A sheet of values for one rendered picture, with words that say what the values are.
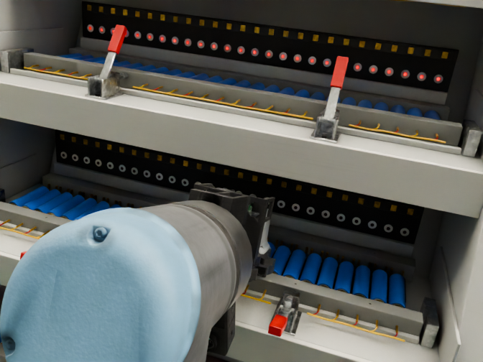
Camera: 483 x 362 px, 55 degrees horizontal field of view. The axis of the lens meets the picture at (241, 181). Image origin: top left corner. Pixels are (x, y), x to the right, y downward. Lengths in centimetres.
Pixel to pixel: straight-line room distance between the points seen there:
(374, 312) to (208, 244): 29
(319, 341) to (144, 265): 32
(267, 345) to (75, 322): 31
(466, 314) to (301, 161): 21
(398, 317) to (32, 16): 62
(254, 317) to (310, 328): 6
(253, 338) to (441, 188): 24
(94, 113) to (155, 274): 38
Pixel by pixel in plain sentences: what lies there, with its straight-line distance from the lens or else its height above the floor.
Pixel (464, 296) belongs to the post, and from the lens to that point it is 49.
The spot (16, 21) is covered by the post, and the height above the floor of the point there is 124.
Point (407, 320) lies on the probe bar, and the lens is 53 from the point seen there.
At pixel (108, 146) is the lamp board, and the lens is 71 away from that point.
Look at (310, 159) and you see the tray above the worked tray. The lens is 48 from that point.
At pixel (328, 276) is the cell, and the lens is 56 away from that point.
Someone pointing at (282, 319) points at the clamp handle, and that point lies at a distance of 45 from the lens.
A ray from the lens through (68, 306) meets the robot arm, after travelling 23.
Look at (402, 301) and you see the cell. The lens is 56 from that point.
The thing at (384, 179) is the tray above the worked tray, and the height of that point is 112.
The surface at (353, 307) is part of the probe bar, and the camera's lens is 52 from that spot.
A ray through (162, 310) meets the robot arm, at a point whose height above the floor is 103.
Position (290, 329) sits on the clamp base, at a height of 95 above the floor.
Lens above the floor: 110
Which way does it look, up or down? 1 degrees down
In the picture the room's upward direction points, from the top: 12 degrees clockwise
